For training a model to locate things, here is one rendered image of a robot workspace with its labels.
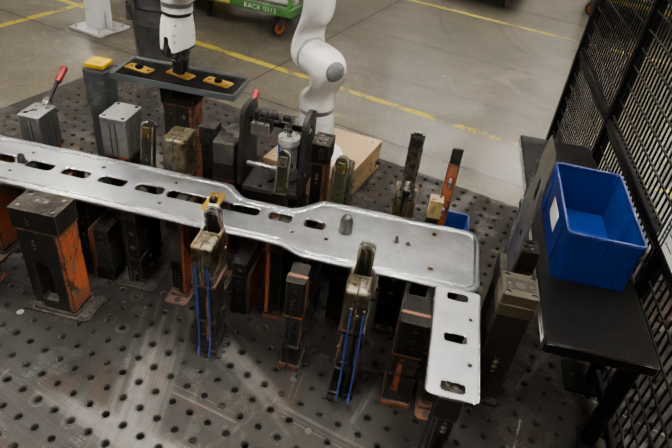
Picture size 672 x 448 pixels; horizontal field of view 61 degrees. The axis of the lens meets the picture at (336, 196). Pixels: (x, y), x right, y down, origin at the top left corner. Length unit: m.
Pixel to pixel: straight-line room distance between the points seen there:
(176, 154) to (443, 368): 0.88
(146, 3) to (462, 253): 3.37
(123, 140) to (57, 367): 0.59
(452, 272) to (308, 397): 0.45
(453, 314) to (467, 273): 0.14
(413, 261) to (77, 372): 0.83
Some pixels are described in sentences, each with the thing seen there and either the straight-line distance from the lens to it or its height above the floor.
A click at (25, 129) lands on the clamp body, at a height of 1.02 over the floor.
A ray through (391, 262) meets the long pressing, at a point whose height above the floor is 1.00.
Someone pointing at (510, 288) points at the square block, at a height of 1.06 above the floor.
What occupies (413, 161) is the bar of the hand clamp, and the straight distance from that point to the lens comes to 1.43.
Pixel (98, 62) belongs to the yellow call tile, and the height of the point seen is 1.16.
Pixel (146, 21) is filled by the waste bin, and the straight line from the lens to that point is 4.42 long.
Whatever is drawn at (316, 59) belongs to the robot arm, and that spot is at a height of 1.20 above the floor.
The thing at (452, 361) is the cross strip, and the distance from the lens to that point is 1.16.
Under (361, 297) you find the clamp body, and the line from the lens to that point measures 1.17.
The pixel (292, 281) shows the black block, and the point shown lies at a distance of 1.25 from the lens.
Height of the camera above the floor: 1.86
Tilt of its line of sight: 35 degrees down
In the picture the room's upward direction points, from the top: 7 degrees clockwise
